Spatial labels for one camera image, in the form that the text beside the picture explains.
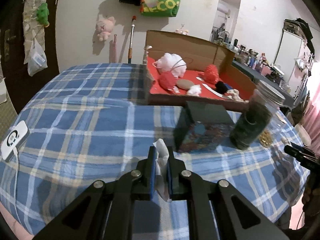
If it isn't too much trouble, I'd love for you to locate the cream crochet scrunchie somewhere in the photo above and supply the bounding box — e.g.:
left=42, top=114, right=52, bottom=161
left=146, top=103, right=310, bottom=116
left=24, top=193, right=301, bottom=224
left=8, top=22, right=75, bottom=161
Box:
left=227, top=89, right=244, bottom=102

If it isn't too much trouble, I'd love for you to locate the black fluffy scrunchie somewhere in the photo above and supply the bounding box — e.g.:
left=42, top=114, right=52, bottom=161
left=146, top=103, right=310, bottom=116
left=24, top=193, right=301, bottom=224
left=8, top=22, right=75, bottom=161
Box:
left=215, top=81, right=229, bottom=94

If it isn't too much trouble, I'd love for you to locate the red knitted pom ball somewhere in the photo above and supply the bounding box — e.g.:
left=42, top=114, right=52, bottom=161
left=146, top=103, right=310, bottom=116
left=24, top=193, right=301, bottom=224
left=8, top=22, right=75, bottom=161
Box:
left=203, top=64, right=219, bottom=85

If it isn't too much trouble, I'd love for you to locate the white cloth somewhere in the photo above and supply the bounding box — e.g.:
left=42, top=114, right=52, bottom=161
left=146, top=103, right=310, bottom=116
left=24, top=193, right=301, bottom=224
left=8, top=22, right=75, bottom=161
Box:
left=186, top=85, right=202, bottom=96

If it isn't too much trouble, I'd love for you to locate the round brown powder puff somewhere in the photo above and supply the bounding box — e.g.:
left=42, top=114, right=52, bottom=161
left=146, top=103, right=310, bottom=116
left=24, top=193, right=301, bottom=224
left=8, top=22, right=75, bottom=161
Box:
left=176, top=79, right=195, bottom=90

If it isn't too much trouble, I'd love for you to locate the red plush towel toy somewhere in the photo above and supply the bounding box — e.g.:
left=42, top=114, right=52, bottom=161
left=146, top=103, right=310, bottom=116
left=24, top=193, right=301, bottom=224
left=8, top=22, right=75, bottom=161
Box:
left=158, top=71, right=177, bottom=91

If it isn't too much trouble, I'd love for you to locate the white mesh bath pouf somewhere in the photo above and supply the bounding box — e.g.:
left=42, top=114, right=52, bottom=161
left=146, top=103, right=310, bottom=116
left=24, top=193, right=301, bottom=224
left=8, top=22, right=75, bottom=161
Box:
left=152, top=53, right=187, bottom=78

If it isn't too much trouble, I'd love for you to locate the blue cloth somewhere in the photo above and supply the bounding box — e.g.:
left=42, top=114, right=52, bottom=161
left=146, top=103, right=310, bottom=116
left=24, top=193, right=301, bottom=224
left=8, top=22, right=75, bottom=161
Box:
left=224, top=83, right=233, bottom=90

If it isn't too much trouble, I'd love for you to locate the pink curtain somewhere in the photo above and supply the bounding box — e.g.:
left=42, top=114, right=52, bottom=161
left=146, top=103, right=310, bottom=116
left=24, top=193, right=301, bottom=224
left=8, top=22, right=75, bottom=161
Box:
left=298, top=86, right=319, bottom=155

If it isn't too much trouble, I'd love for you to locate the dark covered side table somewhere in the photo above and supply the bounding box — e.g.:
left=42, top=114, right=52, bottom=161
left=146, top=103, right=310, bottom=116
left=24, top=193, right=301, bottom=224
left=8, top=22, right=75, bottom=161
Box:
left=232, top=60, right=295, bottom=108

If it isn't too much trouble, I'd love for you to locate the blue plaid tablecloth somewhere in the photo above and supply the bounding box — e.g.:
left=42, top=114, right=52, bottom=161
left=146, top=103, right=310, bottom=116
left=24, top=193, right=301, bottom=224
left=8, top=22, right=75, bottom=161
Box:
left=1, top=63, right=309, bottom=235

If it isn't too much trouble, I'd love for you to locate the white wardrobe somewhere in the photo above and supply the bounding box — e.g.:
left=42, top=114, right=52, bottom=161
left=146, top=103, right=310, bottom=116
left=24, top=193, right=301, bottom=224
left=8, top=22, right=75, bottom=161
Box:
left=274, top=29, right=305, bottom=82

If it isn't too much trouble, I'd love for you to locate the colourful beauty cream tin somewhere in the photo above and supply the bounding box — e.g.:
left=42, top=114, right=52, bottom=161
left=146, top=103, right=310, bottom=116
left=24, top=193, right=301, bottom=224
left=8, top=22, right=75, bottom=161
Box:
left=174, top=101, right=234, bottom=153

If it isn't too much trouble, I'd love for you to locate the white timer device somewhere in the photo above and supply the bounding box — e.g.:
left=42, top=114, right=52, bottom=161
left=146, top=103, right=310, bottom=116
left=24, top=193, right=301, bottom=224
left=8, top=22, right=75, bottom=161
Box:
left=1, top=120, right=29, bottom=161

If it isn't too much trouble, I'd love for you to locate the cardboard box red lining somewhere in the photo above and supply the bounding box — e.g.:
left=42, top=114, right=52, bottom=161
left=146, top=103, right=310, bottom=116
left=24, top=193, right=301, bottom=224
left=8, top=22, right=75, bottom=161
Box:
left=144, top=30, right=256, bottom=112

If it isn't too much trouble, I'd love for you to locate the dark brown door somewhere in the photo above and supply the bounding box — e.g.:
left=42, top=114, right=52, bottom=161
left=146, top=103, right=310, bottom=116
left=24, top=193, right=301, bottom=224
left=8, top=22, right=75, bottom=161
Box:
left=1, top=0, right=59, bottom=113

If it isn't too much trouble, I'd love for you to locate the pink plush dog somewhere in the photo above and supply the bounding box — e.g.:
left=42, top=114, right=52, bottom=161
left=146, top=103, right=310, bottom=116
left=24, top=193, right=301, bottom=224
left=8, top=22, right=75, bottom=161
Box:
left=175, top=29, right=189, bottom=35

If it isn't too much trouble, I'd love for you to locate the white plastic bag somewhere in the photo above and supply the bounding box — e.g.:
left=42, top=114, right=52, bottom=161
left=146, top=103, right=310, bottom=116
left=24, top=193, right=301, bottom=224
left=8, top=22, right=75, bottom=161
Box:
left=28, top=39, right=48, bottom=76

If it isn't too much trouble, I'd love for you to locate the pink plush rabbit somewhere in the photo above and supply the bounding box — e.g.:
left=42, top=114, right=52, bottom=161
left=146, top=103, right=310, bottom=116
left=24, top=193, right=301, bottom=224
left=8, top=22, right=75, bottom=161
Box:
left=96, top=16, right=116, bottom=42

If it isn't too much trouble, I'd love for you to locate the green tote bag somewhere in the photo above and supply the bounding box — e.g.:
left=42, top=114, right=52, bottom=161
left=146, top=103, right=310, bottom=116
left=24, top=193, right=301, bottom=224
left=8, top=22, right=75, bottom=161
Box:
left=140, top=0, right=181, bottom=17

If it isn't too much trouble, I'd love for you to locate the green plush dinosaur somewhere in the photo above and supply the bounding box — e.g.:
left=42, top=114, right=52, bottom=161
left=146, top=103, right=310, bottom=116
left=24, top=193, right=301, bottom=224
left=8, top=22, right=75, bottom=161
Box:
left=36, top=3, right=49, bottom=28

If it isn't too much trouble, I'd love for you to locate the wall mirror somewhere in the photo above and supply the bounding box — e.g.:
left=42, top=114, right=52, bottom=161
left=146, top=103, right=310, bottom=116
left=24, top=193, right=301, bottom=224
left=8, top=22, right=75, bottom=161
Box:
left=211, top=0, right=241, bottom=43

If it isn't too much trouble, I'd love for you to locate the mop handle stick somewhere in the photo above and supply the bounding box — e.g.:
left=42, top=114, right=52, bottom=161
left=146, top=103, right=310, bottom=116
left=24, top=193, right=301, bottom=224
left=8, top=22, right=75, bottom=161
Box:
left=127, top=16, right=136, bottom=63

